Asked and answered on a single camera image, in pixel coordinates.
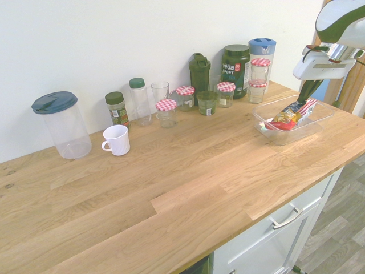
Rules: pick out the clear rectangular plastic container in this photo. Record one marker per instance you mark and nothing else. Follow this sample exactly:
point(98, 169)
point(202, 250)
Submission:
point(313, 125)

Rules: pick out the clear drinking glass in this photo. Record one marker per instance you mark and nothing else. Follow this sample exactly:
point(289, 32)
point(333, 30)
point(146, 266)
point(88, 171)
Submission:
point(159, 91)

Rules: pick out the white mug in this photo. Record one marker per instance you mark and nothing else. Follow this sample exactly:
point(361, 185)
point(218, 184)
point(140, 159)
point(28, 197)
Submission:
point(117, 140)

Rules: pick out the glass jar red checked lid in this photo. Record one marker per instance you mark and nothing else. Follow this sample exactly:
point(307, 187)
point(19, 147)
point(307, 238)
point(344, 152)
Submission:
point(185, 98)
point(226, 94)
point(257, 92)
point(260, 71)
point(166, 114)

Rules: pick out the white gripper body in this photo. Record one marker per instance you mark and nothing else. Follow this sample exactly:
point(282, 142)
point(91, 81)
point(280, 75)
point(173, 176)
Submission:
point(322, 67)

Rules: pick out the clear pitcher light blue lid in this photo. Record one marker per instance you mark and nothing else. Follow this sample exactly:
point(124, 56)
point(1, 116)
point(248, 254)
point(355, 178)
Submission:
point(262, 48)

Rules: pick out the dark green shaker bottle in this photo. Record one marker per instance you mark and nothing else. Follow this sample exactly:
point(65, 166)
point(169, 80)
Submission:
point(199, 77)

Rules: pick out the small green glass jar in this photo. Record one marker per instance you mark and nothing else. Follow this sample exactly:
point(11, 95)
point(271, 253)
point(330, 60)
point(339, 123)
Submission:
point(206, 103)

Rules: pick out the white cabinet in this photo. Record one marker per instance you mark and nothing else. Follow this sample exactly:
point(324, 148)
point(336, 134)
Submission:
point(285, 228)

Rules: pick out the clear bottle green cap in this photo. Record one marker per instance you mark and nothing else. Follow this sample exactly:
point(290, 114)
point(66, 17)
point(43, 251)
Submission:
point(139, 102)

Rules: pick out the wooden door frame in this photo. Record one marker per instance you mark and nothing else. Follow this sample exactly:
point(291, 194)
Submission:
point(350, 91)

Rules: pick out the dark green Vega protein tub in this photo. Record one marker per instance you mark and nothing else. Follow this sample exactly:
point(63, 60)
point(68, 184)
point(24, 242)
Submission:
point(235, 71)

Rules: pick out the large clear canister blue lid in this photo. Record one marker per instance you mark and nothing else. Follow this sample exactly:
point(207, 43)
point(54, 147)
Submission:
point(64, 125)

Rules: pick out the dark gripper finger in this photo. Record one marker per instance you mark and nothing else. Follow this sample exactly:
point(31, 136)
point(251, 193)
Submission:
point(315, 87)
point(305, 90)

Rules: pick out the red and blue chip bag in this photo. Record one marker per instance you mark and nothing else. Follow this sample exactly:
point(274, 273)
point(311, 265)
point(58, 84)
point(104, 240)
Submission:
point(291, 115)

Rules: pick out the spice jar dark green lid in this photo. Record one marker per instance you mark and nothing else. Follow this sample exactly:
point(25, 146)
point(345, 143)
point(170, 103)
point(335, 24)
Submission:
point(117, 109)

